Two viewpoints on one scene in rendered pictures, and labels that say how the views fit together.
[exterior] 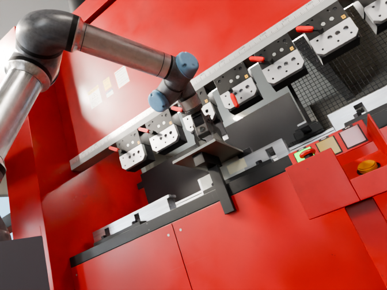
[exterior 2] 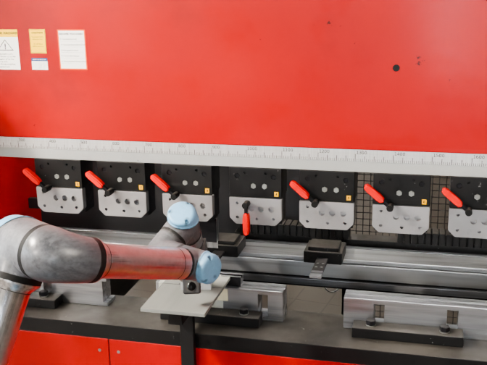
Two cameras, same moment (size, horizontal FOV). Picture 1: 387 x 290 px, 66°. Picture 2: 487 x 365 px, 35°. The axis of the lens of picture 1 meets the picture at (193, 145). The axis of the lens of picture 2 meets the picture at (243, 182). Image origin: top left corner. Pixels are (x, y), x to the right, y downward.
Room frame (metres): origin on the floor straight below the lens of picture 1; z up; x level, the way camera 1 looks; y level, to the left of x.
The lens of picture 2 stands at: (-0.94, 0.13, 1.86)
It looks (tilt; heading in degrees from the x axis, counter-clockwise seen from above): 15 degrees down; 350
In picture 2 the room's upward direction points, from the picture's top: 1 degrees counter-clockwise
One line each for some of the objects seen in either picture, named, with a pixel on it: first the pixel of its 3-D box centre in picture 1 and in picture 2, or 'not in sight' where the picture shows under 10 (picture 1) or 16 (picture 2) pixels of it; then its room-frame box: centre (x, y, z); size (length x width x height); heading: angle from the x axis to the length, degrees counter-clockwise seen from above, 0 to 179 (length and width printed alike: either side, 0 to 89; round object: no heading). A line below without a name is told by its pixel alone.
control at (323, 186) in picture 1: (337, 165); not in sight; (0.70, -0.30, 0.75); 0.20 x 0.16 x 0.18; 66
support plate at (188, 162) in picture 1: (210, 156); (187, 293); (1.07, -0.04, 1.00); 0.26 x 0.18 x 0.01; 156
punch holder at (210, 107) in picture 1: (200, 111); (191, 189); (1.22, -0.08, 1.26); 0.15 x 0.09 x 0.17; 66
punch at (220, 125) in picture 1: (215, 134); (201, 232); (1.21, -0.10, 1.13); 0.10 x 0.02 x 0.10; 66
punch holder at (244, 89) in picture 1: (238, 88); (258, 193); (1.14, -0.26, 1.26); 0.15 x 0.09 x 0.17; 66
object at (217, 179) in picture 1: (216, 183); (184, 335); (1.04, -0.03, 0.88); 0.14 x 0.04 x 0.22; 156
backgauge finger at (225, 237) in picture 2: not in sight; (217, 250); (1.35, -0.17, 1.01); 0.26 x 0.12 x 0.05; 156
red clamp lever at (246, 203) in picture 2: (233, 97); (246, 217); (1.09, -0.22, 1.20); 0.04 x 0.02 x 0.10; 156
